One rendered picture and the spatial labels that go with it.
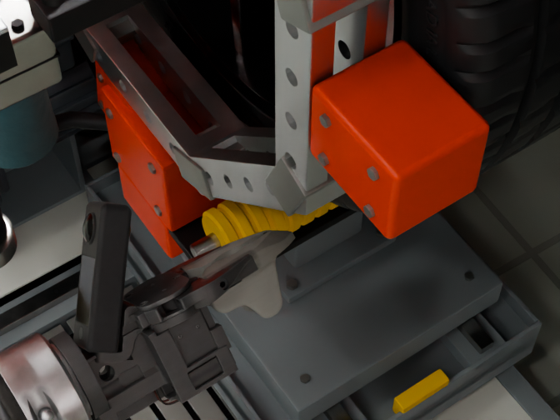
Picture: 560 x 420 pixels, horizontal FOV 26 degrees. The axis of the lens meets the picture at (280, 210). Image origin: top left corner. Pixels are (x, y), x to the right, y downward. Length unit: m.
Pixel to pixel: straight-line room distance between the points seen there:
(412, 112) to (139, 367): 0.33
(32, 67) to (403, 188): 0.23
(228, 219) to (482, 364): 0.48
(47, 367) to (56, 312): 0.73
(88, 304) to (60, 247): 0.74
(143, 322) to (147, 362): 0.04
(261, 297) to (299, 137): 0.20
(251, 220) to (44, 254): 0.60
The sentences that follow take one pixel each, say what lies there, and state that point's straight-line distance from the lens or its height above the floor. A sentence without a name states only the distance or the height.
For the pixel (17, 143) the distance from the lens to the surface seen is 1.22.
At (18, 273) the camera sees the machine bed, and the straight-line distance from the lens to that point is 1.67.
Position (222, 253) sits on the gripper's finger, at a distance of 0.99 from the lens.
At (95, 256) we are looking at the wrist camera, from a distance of 0.93.
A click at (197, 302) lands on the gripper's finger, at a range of 0.93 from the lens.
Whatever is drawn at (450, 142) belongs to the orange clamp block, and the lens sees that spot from 0.74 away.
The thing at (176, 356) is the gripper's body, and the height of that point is 0.64.
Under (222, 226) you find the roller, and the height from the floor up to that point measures 0.54.
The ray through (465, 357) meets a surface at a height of 0.17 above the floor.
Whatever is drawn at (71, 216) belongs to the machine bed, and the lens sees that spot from 1.71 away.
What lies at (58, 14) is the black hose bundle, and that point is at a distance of 0.68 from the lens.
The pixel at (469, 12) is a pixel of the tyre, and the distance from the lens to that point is 0.75.
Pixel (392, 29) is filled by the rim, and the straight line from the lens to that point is 0.83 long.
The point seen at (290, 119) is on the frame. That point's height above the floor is 0.82.
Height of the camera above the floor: 1.46
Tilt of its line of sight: 55 degrees down
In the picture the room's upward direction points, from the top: straight up
